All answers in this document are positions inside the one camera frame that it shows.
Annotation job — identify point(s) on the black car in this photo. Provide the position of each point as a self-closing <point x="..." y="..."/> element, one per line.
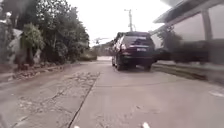
<point x="133" y="50"/>

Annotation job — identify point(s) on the grey concrete road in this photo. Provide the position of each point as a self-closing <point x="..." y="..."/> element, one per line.
<point x="126" y="96"/>

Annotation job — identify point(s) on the utility pole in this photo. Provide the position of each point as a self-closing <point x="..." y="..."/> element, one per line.
<point x="130" y="20"/>

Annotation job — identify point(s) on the bush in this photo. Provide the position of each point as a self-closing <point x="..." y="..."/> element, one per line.
<point x="168" y="43"/>

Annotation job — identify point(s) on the trees and bushes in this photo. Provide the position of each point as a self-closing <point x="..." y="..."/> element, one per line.
<point x="53" y="33"/>

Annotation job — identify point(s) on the raised kerb strip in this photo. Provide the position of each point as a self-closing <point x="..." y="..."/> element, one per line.
<point x="36" y="70"/>
<point x="186" y="70"/>

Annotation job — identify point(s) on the grey building with pillars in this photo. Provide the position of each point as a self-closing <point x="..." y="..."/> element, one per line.
<point x="200" y="30"/>

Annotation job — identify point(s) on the grey wall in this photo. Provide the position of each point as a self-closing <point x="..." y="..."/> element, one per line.
<point x="8" y="43"/>

